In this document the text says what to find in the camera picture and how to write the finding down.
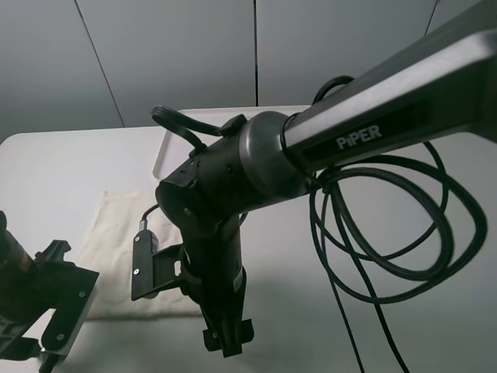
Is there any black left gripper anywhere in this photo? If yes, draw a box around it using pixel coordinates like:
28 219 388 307
1 240 99 352

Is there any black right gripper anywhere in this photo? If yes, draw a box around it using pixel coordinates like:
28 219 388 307
170 214 254 357

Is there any cream white towel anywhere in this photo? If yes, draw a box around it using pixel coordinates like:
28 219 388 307
76 190 201 321

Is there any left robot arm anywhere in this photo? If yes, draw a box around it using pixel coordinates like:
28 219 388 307
1 214 99 350

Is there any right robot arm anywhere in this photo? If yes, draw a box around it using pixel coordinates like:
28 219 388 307
151 1 496 357

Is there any white rectangular plastic tray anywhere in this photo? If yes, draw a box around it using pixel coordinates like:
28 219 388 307
153 104 315 182

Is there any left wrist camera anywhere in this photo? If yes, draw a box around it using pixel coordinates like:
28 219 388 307
38 306 85 373

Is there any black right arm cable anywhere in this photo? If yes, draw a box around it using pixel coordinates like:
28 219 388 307
139 75 488 373

